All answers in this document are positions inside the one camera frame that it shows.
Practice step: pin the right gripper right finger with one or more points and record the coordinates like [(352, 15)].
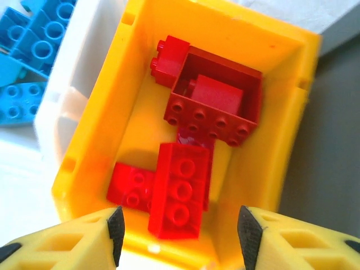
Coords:
[(295, 247)]

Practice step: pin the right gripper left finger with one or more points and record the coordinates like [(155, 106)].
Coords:
[(70, 247)]

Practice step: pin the small red lego brick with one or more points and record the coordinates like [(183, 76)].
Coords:
[(128, 185)]

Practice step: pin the long red lego brick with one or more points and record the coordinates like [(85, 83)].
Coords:
[(180, 191)]

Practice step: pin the dark red lego brick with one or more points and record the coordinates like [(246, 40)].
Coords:
[(208, 123)]

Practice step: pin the blue sloped lego brick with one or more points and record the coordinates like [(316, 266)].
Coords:
[(8, 69)]

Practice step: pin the yellow plastic bin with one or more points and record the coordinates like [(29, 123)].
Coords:
[(126, 84)]

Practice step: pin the white plastic bin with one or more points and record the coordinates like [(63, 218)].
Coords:
[(76, 62)]

